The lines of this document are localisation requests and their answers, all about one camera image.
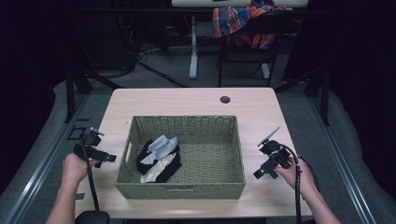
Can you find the aluminium floor rail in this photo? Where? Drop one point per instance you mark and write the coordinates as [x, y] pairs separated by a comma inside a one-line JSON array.
[[37, 180], [342, 168]]

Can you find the bundle of socks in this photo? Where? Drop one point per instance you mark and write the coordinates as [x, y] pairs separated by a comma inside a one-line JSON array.
[[169, 171]]

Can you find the plaid cloth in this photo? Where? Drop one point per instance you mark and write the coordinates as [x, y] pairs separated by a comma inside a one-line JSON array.
[[232, 20]]

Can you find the person's left hand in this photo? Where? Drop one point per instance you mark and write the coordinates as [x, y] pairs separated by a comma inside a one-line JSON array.
[[73, 169]]

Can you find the black chair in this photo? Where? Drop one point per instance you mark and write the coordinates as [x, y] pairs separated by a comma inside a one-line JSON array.
[[249, 54]]

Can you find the black metal stand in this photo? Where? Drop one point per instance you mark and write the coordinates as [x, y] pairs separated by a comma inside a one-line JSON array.
[[325, 99], [70, 93]]

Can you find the green woven basket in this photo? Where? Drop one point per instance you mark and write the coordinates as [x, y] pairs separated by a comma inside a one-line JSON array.
[[211, 161]]

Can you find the cream sock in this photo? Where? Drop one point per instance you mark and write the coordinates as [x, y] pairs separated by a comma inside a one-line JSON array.
[[155, 172]]

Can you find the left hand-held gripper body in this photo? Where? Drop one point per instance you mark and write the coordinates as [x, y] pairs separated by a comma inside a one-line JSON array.
[[87, 150]]

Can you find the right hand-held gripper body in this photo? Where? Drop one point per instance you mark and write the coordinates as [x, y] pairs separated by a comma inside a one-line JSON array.
[[277, 154]]

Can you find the person's right hand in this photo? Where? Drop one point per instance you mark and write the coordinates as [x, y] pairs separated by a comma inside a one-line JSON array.
[[300, 177]]

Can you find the white desk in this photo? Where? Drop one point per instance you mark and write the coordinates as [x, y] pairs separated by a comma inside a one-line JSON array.
[[199, 3]]

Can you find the black rounded seat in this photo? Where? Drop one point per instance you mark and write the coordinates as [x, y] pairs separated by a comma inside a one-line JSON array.
[[92, 217]]

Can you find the light blue sock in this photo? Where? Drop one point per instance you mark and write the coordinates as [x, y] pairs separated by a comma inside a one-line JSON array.
[[160, 147]]

